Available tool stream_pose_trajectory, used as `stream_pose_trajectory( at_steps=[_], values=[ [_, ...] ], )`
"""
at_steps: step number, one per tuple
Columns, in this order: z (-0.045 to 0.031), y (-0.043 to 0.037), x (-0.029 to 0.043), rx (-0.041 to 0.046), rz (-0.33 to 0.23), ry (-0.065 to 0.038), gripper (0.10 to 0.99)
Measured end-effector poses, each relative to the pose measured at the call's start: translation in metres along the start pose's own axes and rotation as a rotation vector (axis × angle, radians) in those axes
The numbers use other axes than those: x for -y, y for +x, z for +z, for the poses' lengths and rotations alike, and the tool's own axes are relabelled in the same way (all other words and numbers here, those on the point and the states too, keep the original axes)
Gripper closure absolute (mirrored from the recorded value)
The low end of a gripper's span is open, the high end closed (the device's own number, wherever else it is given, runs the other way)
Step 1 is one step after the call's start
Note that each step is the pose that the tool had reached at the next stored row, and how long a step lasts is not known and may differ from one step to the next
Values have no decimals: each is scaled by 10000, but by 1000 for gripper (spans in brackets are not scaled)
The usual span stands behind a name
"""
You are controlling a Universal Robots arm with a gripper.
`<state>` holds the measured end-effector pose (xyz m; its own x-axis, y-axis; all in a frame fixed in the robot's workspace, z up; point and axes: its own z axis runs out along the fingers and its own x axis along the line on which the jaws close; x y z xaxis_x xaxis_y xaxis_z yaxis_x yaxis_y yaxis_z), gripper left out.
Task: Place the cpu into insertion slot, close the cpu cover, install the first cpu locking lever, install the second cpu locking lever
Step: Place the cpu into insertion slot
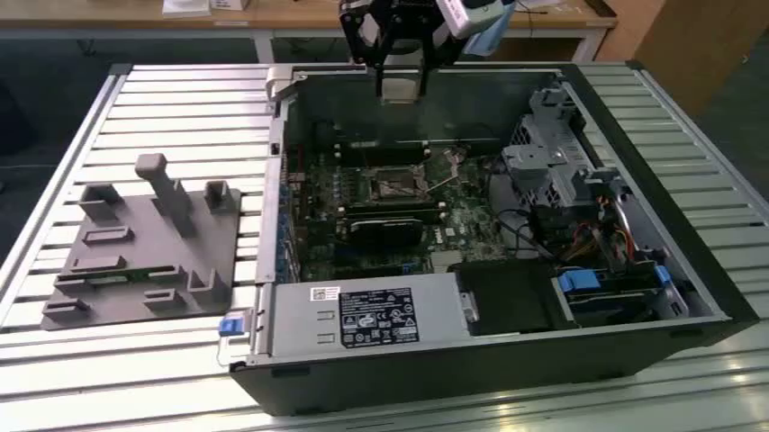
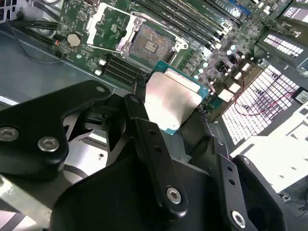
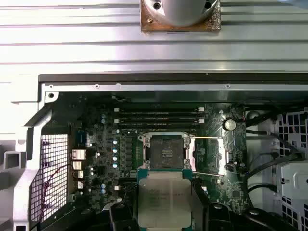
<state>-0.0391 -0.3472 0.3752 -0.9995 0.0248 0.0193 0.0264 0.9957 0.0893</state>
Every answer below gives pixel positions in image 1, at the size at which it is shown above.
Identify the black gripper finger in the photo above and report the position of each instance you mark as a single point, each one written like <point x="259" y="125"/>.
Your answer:
<point x="424" y="81"/>
<point x="380" y="78"/>

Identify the silver CPU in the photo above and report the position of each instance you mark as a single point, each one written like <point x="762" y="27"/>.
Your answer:
<point x="400" y="91"/>

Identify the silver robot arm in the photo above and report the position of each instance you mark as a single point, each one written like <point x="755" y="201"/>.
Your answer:
<point x="488" y="36"/>

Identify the CPU socket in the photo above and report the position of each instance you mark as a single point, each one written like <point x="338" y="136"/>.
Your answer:
<point x="390" y="189"/>

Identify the black plastic cover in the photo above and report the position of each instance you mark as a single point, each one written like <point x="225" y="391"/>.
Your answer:
<point x="510" y="297"/>

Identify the wooden desk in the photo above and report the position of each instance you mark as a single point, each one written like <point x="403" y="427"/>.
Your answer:
<point x="288" y="13"/>

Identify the white box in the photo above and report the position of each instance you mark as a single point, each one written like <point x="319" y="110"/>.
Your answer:
<point x="185" y="8"/>
<point x="231" y="4"/>

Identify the silver metal drive cage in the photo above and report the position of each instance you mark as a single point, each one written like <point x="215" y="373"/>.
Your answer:
<point x="552" y="175"/>

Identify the green motherboard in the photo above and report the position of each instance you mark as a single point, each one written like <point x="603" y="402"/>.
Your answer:
<point x="462" y="216"/>

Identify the black graphics card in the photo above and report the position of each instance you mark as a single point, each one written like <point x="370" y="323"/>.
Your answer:
<point x="384" y="231"/>

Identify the silver chipset heatsink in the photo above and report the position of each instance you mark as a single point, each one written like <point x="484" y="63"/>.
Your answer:
<point x="446" y="257"/>

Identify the wooden cabinet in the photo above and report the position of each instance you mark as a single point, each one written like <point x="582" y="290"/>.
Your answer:
<point x="690" y="45"/>

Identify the blue disk carrier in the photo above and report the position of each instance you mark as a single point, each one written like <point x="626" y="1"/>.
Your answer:
<point x="579" y="283"/>

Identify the silver power supply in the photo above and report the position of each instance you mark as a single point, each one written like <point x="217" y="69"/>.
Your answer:
<point x="300" y="315"/>

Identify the grey parts rack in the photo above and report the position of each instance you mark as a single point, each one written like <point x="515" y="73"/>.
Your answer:
<point x="149" y="252"/>

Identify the blue plastic clip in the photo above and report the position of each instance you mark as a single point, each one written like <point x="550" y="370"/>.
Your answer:
<point x="662" y="276"/>

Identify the green RAM stick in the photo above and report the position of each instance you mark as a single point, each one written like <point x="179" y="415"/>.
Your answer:
<point x="137" y="272"/>

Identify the blue case latch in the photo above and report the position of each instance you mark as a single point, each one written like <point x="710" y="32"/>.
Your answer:
<point x="233" y="326"/>

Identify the metal disk bay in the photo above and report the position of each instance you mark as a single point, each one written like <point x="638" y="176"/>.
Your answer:
<point x="673" y="306"/>

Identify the black PC case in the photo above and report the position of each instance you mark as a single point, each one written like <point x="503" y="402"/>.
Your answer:
<point x="420" y="378"/>

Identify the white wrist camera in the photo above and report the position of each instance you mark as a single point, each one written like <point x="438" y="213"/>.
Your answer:
<point x="459" y="15"/>

